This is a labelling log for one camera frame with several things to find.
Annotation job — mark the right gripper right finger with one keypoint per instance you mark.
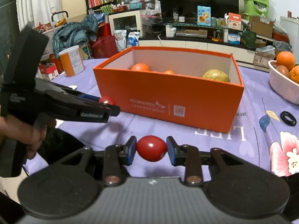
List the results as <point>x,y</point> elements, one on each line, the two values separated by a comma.
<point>187,156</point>

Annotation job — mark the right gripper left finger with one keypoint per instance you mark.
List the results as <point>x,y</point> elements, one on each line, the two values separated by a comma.
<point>116,158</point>

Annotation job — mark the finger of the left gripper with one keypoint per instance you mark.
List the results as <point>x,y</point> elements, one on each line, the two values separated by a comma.
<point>111,110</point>
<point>89,97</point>

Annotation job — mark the red cherry tomato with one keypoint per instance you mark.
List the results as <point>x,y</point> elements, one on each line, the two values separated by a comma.
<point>107,100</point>
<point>151,148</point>

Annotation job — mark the large orange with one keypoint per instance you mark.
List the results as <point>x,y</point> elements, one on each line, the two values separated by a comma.
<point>140,67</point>

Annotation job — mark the kumquat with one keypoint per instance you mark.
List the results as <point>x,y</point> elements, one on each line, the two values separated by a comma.
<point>170,72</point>

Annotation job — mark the person left hand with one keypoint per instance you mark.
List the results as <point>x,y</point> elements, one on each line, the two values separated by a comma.
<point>15,129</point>

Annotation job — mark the orange cardboard box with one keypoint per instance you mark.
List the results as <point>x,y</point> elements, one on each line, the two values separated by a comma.
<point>184,97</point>

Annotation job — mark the blue jacket pile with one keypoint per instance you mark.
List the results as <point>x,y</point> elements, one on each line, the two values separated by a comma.
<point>76,33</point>

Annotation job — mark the purple floral tablecloth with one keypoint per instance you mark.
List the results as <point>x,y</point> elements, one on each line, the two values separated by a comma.
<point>258,135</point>

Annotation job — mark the white small cabinet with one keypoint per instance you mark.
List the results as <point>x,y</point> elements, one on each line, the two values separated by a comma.
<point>129,20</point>

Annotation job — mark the white plastic basket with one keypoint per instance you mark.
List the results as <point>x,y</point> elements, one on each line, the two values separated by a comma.
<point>283,86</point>

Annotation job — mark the brown kiwi in basket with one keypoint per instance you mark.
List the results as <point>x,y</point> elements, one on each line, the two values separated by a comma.
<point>283,70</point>

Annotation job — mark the blue snack bag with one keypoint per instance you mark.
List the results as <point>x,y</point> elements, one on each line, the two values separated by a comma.
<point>204,16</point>

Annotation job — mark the orange in basket front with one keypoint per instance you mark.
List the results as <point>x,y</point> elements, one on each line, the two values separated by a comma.
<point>294,74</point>

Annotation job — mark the orange in basket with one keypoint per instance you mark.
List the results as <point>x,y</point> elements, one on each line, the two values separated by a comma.
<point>294,74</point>
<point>286,59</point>

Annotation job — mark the orange in basket back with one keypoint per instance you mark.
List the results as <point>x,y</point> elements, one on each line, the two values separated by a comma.
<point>286,59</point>

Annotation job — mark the white freezer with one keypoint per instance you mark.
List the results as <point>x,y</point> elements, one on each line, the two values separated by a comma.
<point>291,27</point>

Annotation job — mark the green plastic shelf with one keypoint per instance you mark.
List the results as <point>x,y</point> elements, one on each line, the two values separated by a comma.
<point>259,8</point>

